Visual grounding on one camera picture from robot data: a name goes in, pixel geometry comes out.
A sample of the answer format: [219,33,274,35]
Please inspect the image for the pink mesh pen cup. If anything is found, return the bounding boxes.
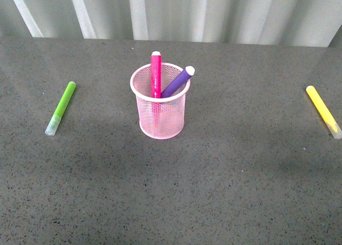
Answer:
[130,64,191,140]

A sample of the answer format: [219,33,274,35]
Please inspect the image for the pink marker pen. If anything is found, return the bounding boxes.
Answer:
[151,51,162,128]

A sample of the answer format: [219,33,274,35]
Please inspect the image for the purple marker pen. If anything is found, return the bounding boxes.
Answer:
[161,66,195,98]

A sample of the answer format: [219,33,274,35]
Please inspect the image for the green marker pen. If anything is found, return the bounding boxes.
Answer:
[45,81,76,136]

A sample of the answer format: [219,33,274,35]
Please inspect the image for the yellow marker pen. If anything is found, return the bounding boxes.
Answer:
[306,86,341,140]

